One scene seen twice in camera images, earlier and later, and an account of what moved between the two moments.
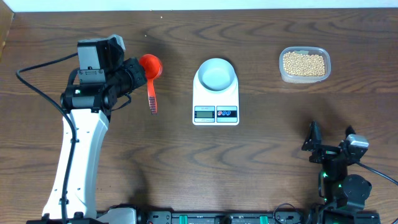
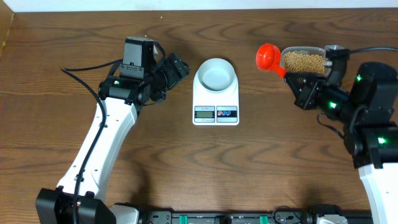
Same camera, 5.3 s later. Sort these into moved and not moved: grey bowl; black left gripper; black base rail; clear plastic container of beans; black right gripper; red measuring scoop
Moved: black left gripper; black right gripper; red measuring scoop
Not moved: black base rail; clear plastic container of beans; grey bowl
